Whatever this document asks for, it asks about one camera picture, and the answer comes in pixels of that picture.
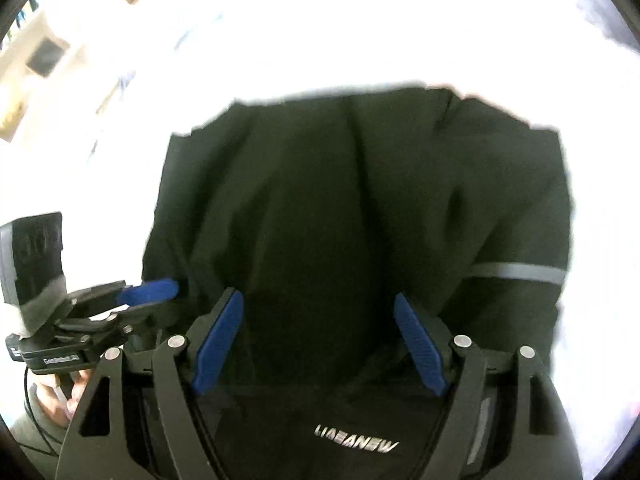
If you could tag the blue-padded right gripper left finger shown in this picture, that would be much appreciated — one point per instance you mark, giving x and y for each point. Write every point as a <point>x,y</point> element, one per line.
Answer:
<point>210,339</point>

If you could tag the finger of the blue left gripper seen aside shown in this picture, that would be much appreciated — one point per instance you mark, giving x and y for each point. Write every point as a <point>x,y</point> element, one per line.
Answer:
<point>154,292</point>

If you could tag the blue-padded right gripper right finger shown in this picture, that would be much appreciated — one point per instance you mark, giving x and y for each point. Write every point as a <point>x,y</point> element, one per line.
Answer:
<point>428,341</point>

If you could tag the black hooded jacket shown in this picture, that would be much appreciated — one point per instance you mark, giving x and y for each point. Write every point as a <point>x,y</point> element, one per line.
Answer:
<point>320,212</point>

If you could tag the person's left hand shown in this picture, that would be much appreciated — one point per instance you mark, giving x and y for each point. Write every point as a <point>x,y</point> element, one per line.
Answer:
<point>53,401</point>

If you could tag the grey-green jacket sleeve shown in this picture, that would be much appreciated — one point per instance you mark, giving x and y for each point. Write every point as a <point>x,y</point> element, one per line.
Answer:
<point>38,436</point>

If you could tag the grey floral bed quilt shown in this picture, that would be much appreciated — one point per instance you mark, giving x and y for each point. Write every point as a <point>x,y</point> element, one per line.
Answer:
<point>91,138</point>

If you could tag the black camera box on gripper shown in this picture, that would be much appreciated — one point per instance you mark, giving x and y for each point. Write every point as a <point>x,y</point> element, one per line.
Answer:
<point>32,278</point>

